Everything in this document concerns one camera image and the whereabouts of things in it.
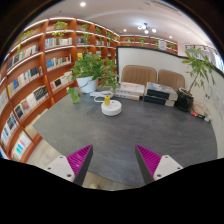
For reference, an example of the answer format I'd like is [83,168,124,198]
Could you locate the white power strip cable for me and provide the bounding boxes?
[89,90,115,104]

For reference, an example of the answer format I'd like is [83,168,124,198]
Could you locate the brown padded chair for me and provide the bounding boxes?
[120,64,158,87]
[157,69,186,93]

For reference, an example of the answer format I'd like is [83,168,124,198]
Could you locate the round white power strip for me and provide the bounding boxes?
[100,99,123,117]

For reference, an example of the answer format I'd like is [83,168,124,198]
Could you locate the white book with pink cover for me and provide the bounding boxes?
[114,81,146,97]

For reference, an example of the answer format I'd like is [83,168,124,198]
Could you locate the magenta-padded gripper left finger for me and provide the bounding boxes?
[45,144,94,187]

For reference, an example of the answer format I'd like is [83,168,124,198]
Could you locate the leafy plant in white pot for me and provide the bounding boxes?
[66,53,121,104]

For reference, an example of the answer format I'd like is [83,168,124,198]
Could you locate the orange wooden shelf unit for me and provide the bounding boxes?
[0,16,179,163]

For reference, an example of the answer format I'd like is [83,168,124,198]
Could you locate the white partition with black edge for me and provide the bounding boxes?
[114,45,224,159]

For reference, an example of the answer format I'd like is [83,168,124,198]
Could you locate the small stack of books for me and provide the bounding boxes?
[190,104,213,123]

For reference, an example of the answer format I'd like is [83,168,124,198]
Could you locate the recessed ceiling lights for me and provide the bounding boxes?
[79,1,174,40]

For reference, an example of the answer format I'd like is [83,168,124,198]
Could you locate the round-bulb ceiling chandelier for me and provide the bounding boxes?
[137,22,158,35]

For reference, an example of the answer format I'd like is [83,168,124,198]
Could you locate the plain white book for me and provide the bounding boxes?
[113,92,141,101]

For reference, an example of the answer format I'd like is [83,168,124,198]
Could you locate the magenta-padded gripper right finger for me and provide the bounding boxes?
[134,144,184,185]

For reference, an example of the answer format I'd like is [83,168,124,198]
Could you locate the white curtains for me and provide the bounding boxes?
[199,46,224,73]

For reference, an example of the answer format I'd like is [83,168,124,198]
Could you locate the black track light rail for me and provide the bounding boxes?
[184,43,214,51]

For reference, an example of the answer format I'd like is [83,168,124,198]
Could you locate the tall plant in black pot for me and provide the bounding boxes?
[174,46,217,113]

